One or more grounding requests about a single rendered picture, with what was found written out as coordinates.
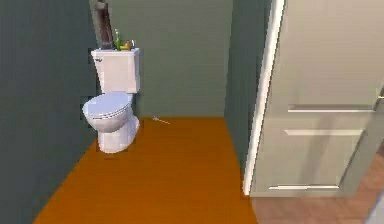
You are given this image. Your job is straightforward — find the white toilet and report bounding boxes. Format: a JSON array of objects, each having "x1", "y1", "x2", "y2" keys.
[{"x1": 81, "y1": 47, "x2": 141, "y2": 154}]

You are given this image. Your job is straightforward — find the green bottle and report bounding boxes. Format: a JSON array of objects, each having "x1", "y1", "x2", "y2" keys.
[{"x1": 114, "y1": 29, "x2": 123, "y2": 52}]

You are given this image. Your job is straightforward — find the white room door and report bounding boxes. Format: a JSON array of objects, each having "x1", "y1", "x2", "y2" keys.
[{"x1": 249, "y1": 0, "x2": 384, "y2": 198}]

